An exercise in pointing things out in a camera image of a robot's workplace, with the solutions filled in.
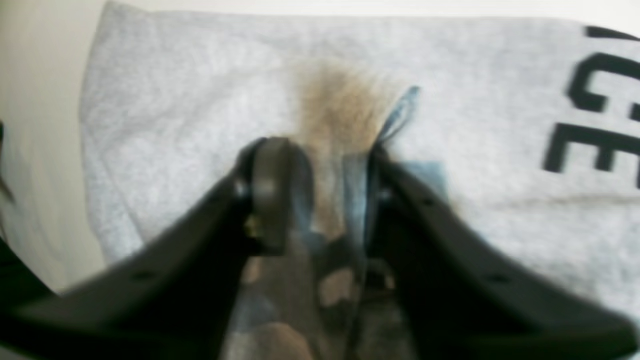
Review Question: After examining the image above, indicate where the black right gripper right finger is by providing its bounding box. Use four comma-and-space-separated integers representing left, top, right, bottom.
367, 145, 639, 360

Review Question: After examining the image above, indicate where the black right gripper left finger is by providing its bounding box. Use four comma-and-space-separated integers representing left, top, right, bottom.
1, 137, 302, 360

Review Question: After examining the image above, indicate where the grey T-shirt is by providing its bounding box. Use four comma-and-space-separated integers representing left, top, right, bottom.
80, 2, 639, 360

